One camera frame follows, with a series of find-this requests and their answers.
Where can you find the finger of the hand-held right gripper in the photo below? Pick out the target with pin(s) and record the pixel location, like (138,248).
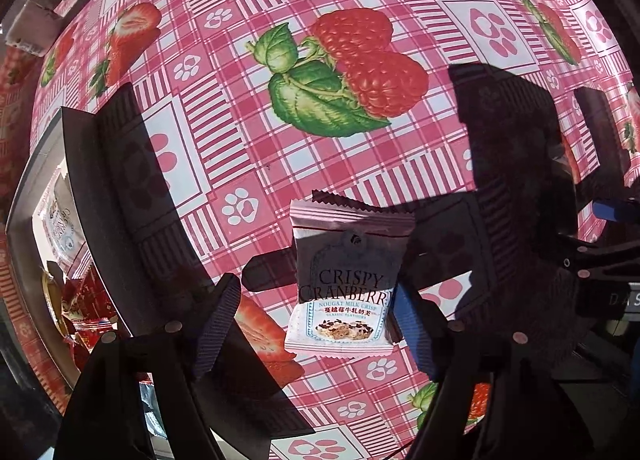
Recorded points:
(595,257)
(610,210)

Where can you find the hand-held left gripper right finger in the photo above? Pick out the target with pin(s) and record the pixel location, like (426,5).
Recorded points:
(415,335)

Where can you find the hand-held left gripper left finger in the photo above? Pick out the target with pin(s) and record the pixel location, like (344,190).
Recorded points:
(217,325)

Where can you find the white nougat snack packet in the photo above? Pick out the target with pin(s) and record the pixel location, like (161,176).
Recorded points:
(340,290)
(62,230)

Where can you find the white box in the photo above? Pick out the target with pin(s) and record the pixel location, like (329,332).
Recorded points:
(80,164)

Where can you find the pink checked strawberry tablecloth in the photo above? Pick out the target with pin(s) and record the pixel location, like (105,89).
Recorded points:
(240,89)

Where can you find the small pale lilac carton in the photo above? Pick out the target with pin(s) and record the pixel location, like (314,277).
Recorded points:
(30,24)

